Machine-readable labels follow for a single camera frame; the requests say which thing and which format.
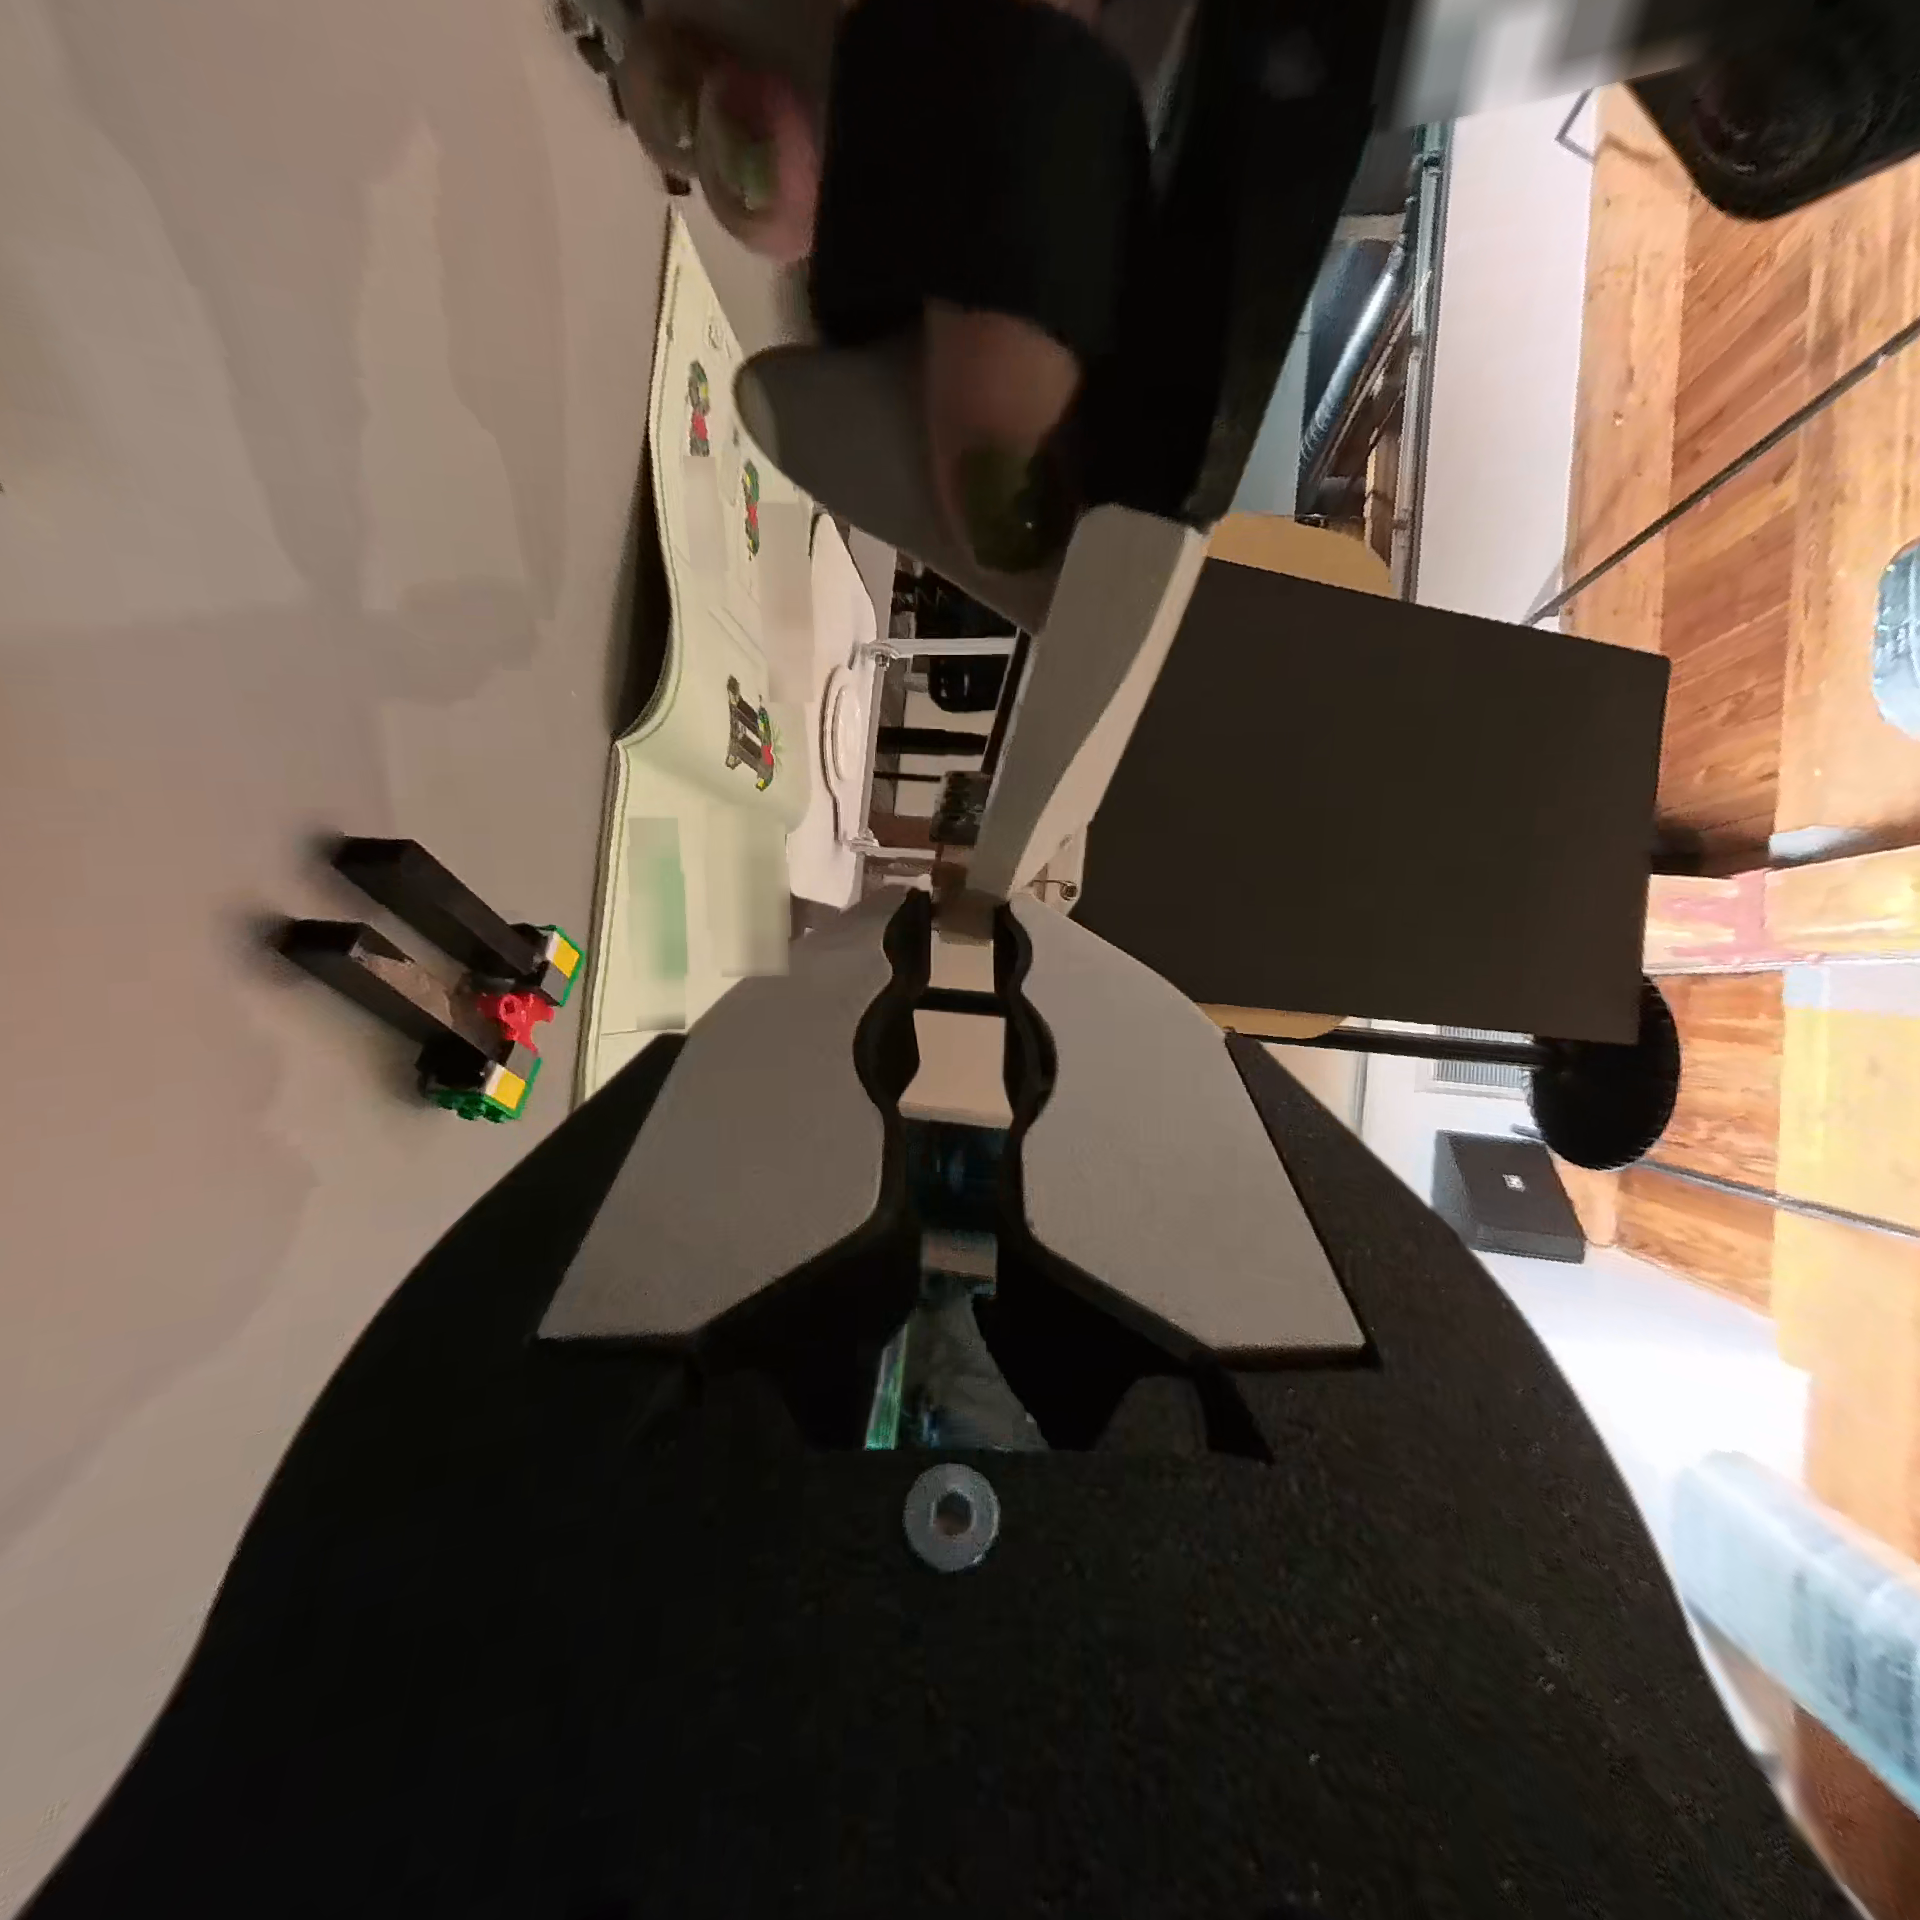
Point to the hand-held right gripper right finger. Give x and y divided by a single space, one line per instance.
1184 1170

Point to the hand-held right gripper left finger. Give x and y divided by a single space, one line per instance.
721 1154

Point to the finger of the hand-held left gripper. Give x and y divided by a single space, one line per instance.
1051 705

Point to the grey desk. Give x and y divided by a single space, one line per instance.
225 523

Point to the person's left hand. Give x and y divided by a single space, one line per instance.
1009 465

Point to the white plastic tray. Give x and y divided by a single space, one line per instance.
844 735

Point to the black panel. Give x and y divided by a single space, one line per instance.
1350 795

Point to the black speaker box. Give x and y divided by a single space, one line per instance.
1507 1200

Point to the building instruction booklet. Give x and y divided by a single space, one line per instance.
705 721

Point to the black toy brick model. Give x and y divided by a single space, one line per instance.
435 945

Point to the black caster wheel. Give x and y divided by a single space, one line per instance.
1607 1078
1800 106

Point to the metal duct pipe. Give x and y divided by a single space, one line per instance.
1358 360

